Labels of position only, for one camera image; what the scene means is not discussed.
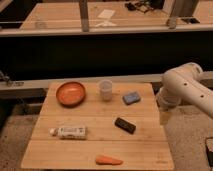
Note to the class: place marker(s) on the white tube with cap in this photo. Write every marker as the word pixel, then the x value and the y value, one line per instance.
pixel 69 132

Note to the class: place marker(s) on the grey metal post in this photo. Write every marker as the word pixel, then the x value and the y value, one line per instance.
pixel 175 13
pixel 83 7

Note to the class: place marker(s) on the grey metal post right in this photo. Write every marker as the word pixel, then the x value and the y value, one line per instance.
pixel 175 13

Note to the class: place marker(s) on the white paper sheet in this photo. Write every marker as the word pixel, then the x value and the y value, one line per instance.
pixel 106 14

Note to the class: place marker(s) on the orange carrot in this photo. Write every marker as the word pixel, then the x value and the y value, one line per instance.
pixel 106 160

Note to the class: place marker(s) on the metal clamp on rail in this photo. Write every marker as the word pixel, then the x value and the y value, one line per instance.
pixel 7 80

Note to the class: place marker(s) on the orange bowl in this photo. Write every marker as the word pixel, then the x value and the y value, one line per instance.
pixel 70 94

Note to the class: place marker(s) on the blue sponge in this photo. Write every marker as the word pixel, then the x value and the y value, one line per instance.
pixel 131 98

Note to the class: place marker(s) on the white ceramic cup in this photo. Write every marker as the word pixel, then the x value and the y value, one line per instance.
pixel 105 90

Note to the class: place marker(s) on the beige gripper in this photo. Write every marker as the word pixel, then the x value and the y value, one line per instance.
pixel 163 117

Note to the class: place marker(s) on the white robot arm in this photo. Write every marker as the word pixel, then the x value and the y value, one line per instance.
pixel 183 83

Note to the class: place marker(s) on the black rectangular block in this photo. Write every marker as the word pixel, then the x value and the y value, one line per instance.
pixel 126 126

